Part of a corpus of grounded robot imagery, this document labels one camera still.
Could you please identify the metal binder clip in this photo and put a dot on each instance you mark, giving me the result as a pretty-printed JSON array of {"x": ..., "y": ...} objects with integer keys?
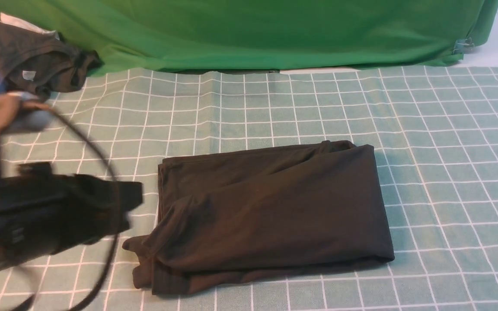
[{"x": 463, "y": 46}]

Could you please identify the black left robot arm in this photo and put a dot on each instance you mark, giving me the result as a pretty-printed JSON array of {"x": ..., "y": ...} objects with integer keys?
[{"x": 18, "y": 244}]

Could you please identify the green checkered tablecloth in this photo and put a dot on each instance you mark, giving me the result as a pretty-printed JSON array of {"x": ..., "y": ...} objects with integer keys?
[{"x": 435, "y": 132}]

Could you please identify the green backdrop cloth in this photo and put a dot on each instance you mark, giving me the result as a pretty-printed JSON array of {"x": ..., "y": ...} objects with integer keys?
[{"x": 182, "y": 35}]

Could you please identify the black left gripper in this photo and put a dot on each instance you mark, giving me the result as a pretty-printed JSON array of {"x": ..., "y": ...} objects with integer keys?
[{"x": 73, "y": 210}]

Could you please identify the crumpled dark gray garment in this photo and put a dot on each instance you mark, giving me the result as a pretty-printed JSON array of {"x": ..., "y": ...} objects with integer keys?
[{"x": 41, "y": 64}]

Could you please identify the white garment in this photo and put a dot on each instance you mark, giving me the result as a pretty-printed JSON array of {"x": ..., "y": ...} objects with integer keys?
[{"x": 20, "y": 23}]

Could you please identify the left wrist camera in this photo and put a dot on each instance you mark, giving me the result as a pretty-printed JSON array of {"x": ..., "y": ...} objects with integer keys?
[{"x": 17, "y": 117}]

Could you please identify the dark gray long-sleeve top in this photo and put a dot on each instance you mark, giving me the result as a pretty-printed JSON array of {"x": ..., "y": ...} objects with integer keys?
[{"x": 238, "y": 217}]

